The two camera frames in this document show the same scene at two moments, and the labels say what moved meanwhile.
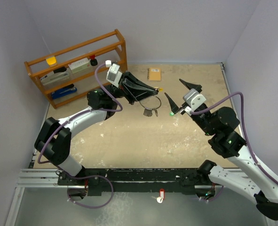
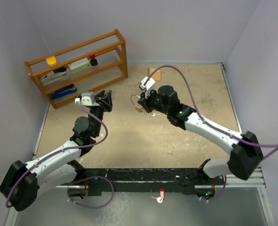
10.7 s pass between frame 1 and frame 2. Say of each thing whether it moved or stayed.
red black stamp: stayed
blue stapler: stayed
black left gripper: moved
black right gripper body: moved
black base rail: stayed
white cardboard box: stayed
